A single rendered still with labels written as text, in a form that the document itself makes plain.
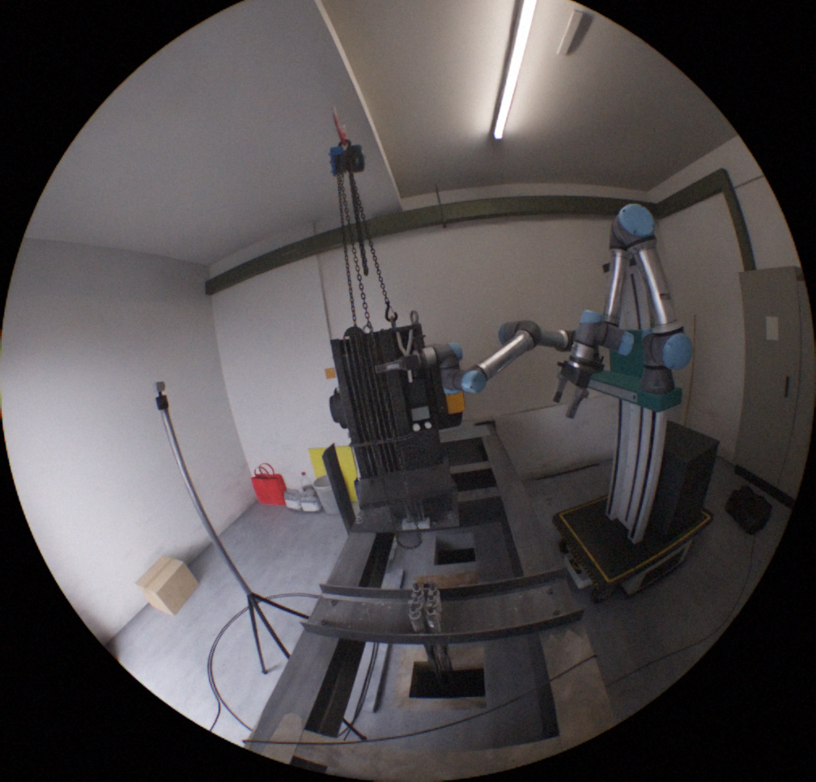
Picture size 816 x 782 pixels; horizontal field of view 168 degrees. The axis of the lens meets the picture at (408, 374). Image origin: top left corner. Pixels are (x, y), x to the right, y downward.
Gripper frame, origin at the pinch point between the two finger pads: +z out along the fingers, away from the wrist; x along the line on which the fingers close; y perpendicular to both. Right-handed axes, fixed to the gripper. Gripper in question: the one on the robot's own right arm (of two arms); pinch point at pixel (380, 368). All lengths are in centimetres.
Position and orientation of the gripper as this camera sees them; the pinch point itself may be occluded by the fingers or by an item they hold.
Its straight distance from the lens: 102.9
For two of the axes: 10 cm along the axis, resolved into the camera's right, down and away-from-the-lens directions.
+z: -9.6, 2.2, -1.6
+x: -1.8, -0.6, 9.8
